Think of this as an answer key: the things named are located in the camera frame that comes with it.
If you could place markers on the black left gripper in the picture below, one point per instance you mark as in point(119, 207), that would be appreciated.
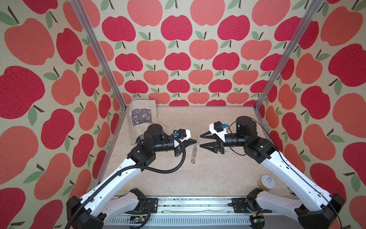
point(178, 149)

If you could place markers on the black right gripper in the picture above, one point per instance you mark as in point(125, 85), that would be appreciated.
point(218, 144)

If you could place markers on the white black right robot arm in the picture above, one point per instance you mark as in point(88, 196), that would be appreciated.
point(315, 207)

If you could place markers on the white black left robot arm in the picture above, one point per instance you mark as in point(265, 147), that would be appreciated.
point(125, 171)

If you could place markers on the cream printed canvas tote bag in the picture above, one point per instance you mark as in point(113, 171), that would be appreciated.
point(141, 114)

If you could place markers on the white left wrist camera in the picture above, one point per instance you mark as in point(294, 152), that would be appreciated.
point(182, 134)

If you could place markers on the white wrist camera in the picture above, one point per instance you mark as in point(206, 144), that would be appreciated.
point(182, 134)
point(218, 128)

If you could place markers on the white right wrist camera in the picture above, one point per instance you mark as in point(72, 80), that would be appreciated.
point(218, 128)

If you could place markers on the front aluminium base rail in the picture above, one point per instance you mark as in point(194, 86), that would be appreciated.
point(199, 213)

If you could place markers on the right rear aluminium frame post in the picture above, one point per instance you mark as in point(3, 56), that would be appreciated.
point(310, 13)

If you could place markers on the aluminium frame post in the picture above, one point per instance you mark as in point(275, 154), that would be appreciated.
point(310, 13)
point(98, 50)

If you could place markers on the left rear aluminium frame post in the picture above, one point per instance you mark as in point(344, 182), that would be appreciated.
point(98, 50)

